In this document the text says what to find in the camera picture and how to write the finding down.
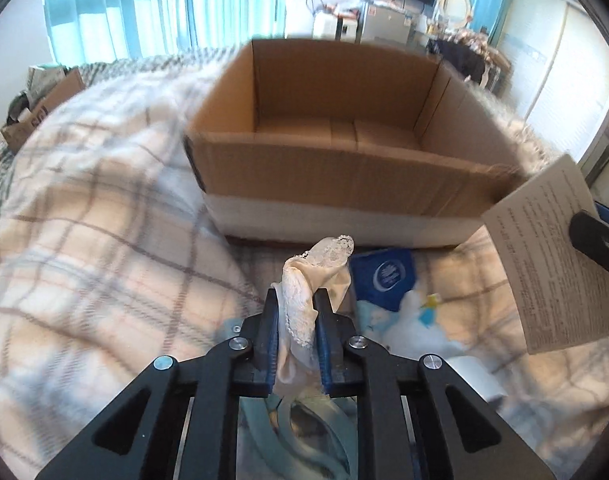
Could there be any beige plaid blanket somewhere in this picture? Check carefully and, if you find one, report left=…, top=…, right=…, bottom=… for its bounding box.
left=0, top=62, right=609, bottom=479

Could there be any teal window curtain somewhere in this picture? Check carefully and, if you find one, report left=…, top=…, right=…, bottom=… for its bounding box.
left=43, top=0, right=286, bottom=65

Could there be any pale green folding hanger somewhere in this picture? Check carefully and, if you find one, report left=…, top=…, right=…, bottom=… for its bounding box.
left=236, top=390, right=359, bottom=479

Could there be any small cardboard box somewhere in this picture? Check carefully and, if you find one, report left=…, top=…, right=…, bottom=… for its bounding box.
left=1, top=65, right=85, bottom=155

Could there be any cream lace cloth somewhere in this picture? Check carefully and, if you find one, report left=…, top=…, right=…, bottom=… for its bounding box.
left=272, top=235, right=355, bottom=396

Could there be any white plush toy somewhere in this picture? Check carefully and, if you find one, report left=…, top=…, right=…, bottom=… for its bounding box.
left=355, top=290, right=466, bottom=360

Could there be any white wardrobe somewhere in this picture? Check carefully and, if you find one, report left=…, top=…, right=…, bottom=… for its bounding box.
left=499, top=0, right=609, bottom=162

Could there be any chair with black jacket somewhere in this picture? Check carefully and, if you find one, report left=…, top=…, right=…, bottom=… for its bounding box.
left=426, top=28, right=512, bottom=96

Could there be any silver small refrigerator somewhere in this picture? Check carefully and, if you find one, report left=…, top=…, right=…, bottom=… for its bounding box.
left=360, top=3, right=413, bottom=46

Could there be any medicine box with barcode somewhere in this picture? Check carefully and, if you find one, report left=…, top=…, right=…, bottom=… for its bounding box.
left=483, top=155, right=609, bottom=354

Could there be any large cardboard box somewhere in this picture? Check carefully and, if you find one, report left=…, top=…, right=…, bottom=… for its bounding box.
left=185, top=39, right=527, bottom=248

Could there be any green checked bed sheet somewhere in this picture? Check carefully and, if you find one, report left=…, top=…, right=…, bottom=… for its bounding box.
left=0, top=47, right=238, bottom=218

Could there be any blue tissue pack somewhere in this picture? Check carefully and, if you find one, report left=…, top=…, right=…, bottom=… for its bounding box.
left=349, top=248, right=417, bottom=312

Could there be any white suitcase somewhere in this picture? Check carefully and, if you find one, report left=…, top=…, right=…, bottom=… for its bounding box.
left=312, top=11, right=359, bottom=42

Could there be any white oval mirror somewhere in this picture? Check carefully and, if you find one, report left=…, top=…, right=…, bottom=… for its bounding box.
left=436, top=0, right=473, bottom=29

